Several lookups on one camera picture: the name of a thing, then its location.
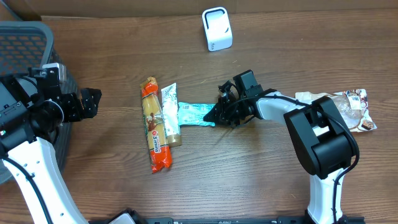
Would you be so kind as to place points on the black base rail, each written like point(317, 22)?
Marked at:
point(217, 221)

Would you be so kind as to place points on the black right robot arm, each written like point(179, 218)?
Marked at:
point(323, 144)

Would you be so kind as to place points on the teal wipes packet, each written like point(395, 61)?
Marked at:
point(192, 114)

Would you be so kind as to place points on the brown cardboard backdrop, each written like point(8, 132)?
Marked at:
point(35, 9)

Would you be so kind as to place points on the white barcode scanner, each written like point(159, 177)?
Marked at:
point(217, 28)

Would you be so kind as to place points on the dark grey plastic basket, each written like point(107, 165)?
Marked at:
point(30, 44)

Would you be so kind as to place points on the red snack package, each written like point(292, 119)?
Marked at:
point(159, 150)

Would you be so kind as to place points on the clear beige zip pouch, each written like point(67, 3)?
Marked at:
point(352, 105)

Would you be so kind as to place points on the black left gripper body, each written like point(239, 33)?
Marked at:
point(71, 107)

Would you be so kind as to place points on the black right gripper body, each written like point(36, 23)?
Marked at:
point(236, 112)

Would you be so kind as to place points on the white Pantene tube gold cap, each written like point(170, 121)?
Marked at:
point(170, 114)

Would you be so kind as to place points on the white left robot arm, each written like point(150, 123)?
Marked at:
point(29, 130)

